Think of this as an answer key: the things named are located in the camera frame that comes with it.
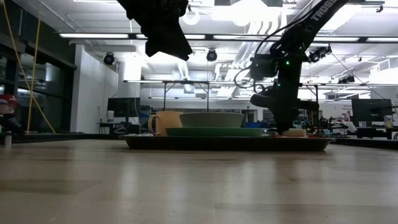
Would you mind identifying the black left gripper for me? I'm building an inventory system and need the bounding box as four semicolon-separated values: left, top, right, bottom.
117;0;193;62

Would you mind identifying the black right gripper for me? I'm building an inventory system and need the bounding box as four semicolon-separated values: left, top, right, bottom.
249;57;320;135

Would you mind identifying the red cloth napkin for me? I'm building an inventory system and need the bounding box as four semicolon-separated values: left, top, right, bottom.
275;133;323;139

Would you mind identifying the green plate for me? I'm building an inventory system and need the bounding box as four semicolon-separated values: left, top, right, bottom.
165;126;265;138

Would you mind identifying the beige bowl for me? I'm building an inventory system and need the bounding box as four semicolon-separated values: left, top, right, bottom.
179;112;246;128

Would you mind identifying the orange mug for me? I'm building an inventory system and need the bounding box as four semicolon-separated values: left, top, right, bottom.
147;111;184;137

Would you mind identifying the brown plastic tray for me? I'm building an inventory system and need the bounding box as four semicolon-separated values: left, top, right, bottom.
119;134;335;152

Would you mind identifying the black overhead light bar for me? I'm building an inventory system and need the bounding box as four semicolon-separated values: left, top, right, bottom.
57;32;398;44

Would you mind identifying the black computer monitor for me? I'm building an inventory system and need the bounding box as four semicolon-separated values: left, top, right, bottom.
351;98;394;123
106;96;142;125

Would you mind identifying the person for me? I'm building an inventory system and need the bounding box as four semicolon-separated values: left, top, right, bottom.
0;93;25;135

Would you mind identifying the white ring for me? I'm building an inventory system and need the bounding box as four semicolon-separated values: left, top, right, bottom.
182;6;201;26

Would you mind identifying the black background metal frame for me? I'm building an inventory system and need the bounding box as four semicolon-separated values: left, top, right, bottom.
123;79;321;113

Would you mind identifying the black overhead camera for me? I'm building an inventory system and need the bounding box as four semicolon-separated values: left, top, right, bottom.
206;48;218;63

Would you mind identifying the small black camera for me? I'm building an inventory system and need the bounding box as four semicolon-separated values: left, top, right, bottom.
103;52;116;67

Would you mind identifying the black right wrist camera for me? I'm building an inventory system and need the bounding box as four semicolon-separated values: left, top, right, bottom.
249;54;279;81

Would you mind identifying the black ceiling camera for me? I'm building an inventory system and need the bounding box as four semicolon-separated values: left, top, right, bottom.
307;45;333;64

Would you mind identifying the silver ventilation duct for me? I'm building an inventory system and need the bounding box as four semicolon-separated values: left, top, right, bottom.
231;0;355;69

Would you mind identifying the black aluminium table frame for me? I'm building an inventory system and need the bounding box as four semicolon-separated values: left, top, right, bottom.
0;133;398;151

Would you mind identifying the yellow extension cable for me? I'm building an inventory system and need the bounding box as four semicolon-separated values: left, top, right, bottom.
1;0;57;134
26;9;43;134

